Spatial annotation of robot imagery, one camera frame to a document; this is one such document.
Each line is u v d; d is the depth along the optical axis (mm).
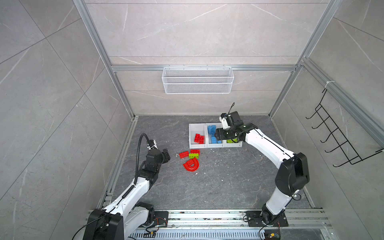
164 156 765
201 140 1026
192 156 951
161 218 730
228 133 744
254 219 728
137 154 592
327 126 718
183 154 955
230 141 752
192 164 924
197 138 1038
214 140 1020
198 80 1004
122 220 418
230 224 730
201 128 1068
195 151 970
